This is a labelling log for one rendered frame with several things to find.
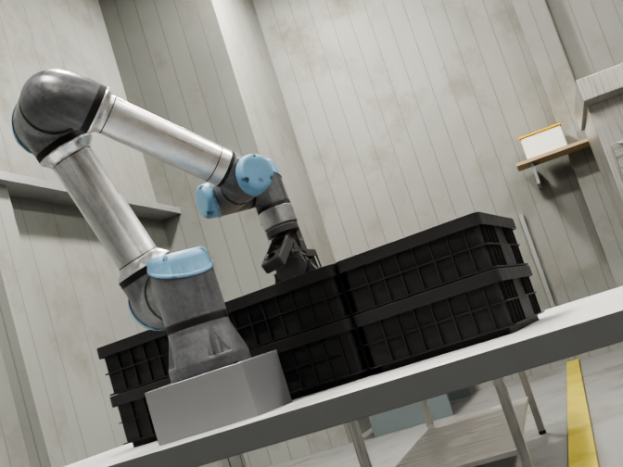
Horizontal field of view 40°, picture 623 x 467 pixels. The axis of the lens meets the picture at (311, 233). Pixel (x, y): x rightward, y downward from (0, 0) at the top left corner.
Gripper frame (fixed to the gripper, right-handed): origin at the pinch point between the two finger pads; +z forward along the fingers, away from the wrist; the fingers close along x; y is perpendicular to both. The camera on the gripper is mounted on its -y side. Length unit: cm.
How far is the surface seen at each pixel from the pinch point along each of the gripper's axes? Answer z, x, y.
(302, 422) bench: 18, -14, -50
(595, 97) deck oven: -103, -63, 476
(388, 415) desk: 63, 199, 552
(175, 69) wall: -315, 277, 554
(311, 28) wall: -354, 182, 724
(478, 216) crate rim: -4.7, -41.6, -7.4
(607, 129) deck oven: -82, -61, 498
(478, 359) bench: 18, -41, -47
